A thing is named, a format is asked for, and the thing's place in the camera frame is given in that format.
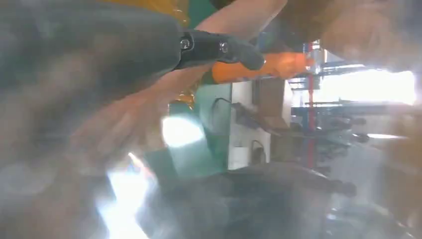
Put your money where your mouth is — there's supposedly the black cable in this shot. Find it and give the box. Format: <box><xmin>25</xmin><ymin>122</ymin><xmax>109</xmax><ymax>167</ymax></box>
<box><xmin>250</xmin><ymin>139</ymin><xmax>266</xmax><ymax>164</ymax></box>
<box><xmin>211</xmin><ymin>97</ymin><xmax>240</xmax><ymax>132</ymax></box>

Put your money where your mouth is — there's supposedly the brown cardboard box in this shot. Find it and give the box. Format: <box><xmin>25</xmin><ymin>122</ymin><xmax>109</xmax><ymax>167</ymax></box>
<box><xmin>253</xmin><ymin>79</ymin><xmax>292</xmax><ymax>130</ymax></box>

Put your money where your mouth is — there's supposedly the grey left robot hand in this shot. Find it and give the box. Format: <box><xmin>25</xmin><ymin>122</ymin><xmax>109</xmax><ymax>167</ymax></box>
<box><xmin>0</xmin><ymin>0</ymin><xmax>357</xmax><ymax>239</ymax></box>

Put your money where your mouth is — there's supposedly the person's hand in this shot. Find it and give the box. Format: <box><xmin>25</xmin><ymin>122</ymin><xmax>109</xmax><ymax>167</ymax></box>
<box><xmin>66</xmin><ymin>96</ymin><xmax>172</xmax><ymax>166</ymax></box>

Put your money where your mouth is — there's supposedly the green table mat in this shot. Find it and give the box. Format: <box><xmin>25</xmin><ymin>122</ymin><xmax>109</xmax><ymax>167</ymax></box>
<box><xmin>145</xmin><ymin>0</ymin><xmax>233</xmax><ymax>180</ymax></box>

